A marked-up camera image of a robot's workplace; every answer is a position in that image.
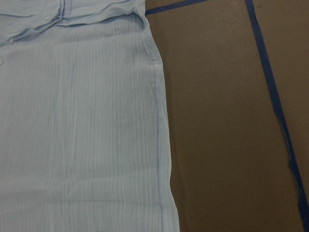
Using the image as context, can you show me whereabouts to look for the light blue button shirt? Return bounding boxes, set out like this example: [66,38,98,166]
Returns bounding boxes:
[0,0,180,232]

